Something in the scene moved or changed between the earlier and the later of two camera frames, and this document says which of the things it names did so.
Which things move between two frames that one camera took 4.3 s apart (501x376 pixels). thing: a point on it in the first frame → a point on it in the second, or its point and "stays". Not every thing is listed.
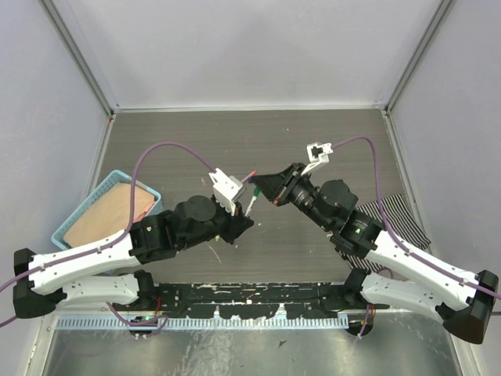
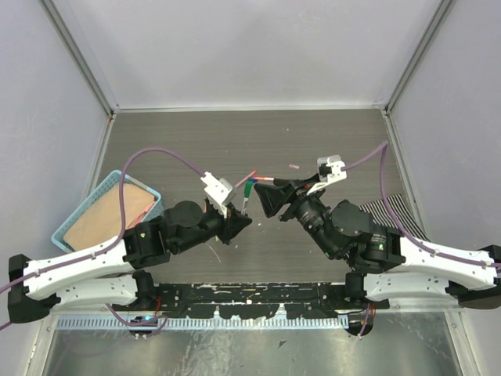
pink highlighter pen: (253, 173) stays
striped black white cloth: (400, 220) stays
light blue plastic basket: (96, 193) stays
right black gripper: (278, 186) → (272, 197)
